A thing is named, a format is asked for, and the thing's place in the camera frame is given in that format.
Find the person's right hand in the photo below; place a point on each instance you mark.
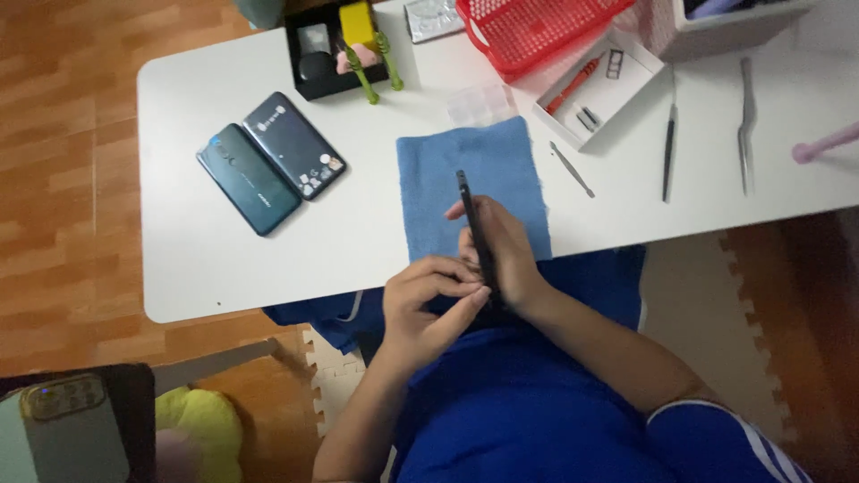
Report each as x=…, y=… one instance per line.
x=513, y=261

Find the person's left hand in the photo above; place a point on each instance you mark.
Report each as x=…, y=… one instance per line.
x=413, y=315

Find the person's right fingers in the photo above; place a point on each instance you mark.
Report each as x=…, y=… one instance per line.
x=468, y=245

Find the blue cloth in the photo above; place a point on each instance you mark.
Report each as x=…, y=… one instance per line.
x=496, y=168

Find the small silver pry tool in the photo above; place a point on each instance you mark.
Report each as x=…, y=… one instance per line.
x=572, y=169

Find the clear plastic compartment box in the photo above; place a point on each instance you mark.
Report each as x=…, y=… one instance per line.
x=482, y=105

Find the person's blue shirt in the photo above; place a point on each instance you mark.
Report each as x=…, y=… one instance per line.
x=517, y=409

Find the small metal parts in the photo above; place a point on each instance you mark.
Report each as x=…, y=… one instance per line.
x=588, y=119

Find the red screwdriver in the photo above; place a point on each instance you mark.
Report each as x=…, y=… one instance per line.
x=574, y=85

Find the green bamboo-shaped stick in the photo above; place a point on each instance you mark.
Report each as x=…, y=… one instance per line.
x=362, y=77
x=390, y=62

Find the black smartphone with stickers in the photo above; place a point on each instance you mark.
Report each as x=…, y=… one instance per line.
x=294, y=144

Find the pink small item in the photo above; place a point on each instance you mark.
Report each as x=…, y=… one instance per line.
x=366, y=59

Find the black tray box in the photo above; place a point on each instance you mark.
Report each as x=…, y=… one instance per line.
x=322, y=87

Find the red plastic basket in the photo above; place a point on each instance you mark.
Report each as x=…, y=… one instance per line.
x=530, y=30

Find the white cardboard box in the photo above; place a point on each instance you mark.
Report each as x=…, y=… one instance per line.
x=627, y=87

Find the silver foil packet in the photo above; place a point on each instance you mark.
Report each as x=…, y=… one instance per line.
x=433, y=19

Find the dark green smartphone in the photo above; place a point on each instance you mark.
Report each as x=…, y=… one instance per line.
x=248, y=180

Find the black round item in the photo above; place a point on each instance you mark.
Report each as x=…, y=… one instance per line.
x=315, y=67

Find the yellow block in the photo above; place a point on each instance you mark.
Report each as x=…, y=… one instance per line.
x=357, y=25

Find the grey rectangular item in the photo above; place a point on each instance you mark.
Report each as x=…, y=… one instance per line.
x=313, y=39

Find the grey table leg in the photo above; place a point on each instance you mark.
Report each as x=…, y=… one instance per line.
x=215, y=365

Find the silver metal tweezers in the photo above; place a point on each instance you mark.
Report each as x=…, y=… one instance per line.
x=746, y=127

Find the teal object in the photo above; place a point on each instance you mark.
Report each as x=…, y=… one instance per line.
x=258, y=12

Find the yellow cushion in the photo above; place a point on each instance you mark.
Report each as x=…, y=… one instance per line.
x=201, y=429

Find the white pink storage box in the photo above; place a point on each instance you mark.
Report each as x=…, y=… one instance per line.
x=725, y=37

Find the phone with mint case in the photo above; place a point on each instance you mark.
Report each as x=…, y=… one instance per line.
x=67, y=429

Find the black card tray frame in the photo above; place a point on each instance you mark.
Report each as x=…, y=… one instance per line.
x=615, y=64

